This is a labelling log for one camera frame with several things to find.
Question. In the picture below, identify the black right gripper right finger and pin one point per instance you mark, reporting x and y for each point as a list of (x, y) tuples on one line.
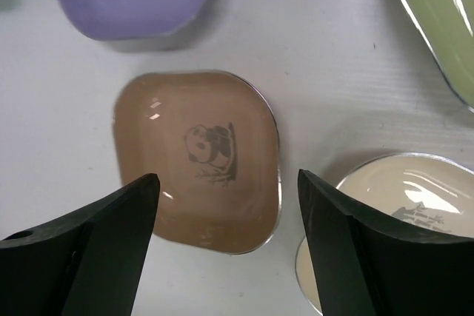
[(369, 263)]

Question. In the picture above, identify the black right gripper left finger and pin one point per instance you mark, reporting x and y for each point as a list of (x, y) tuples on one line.
[(87, 262)]

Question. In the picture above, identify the cream square panda dish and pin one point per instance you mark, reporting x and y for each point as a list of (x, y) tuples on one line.
[(424, 190)]

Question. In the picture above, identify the brown square panda dish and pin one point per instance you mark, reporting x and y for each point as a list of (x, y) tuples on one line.
[(212, 140)]

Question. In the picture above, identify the green square panda dish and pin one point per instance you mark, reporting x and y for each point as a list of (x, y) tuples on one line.
[(447, 29)]

